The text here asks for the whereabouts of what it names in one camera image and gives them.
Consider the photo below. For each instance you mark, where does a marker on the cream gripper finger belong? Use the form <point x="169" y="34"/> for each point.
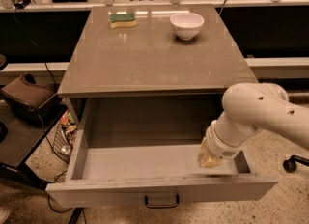
<point x="206" y="159"/>

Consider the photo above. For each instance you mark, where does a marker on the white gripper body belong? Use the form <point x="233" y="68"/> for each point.
<point x="217" y="146"/>

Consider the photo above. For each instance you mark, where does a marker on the grey top drawer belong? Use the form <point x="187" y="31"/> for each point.
<point x="143" y="151"/>

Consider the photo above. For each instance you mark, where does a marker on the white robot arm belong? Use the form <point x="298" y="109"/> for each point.
<point x="249" y="108"/>

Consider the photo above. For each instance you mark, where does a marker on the grey drawer cabinet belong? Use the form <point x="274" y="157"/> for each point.
<point x="149" y="60"/>

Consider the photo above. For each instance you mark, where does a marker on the white bowl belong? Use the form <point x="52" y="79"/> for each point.
<point x="186" y="25"/>

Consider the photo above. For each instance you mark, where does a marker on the green yellow sponge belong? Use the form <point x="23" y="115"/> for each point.
<point x="122" y="20"/>

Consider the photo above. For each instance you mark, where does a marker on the brown VR headset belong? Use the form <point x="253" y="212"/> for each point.
<point x="30" y="101"/>

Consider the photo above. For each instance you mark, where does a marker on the black side table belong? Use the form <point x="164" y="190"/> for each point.
<point x="27" y="166"/>

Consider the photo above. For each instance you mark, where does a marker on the black power adapter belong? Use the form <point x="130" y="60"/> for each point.
<point x="21" y="4"/>

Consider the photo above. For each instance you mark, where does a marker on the wire basket with snacks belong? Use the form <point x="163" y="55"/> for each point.
<point x="65" y="136"/>

